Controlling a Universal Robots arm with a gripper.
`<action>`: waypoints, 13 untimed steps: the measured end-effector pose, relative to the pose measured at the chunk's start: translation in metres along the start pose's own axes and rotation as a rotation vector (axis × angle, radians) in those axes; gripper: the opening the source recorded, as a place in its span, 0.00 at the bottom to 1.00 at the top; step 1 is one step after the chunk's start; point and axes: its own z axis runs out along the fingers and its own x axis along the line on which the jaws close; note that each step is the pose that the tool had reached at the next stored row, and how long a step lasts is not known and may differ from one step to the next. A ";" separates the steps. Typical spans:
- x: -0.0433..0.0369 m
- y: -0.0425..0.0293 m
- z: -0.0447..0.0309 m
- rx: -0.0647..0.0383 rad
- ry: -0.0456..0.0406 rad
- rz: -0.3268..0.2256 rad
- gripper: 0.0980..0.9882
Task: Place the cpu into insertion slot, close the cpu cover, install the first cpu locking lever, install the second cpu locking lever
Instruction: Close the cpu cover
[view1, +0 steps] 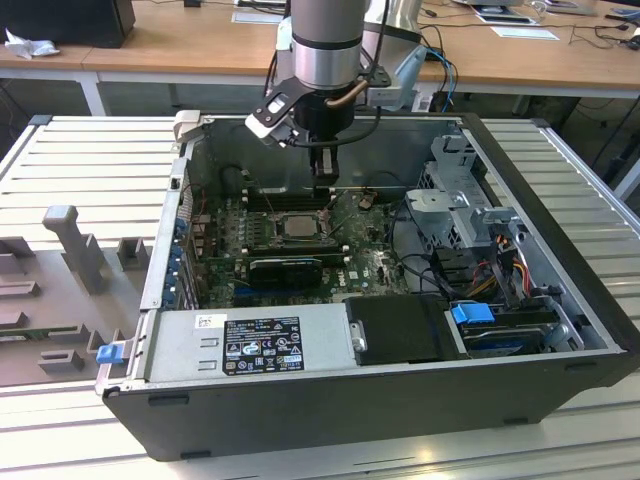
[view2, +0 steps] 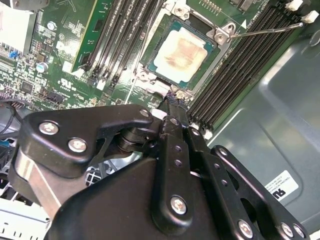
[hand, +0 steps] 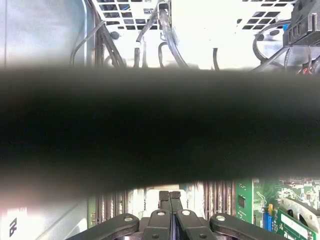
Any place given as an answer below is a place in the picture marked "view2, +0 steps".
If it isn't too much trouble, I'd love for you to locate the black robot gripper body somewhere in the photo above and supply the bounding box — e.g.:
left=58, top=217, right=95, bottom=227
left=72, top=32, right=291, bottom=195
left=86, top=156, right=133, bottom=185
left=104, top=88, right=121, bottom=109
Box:
left=46, top=158, right=232, bottom=240

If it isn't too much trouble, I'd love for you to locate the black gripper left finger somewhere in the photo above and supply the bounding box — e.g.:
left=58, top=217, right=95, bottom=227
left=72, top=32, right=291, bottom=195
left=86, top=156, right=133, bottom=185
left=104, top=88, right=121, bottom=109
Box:
left=8, top=93, right=195, bottom=230

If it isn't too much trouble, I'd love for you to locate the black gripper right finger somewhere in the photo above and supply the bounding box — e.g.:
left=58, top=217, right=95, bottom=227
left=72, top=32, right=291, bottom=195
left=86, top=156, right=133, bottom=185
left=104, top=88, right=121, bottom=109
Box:
left=176, top=97, right=311, bottom=240

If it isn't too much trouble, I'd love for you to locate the square silver CPU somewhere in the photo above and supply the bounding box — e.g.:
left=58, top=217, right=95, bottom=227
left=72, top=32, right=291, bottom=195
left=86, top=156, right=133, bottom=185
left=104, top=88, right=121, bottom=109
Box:
left=146, top=19, right=221, bottom=89

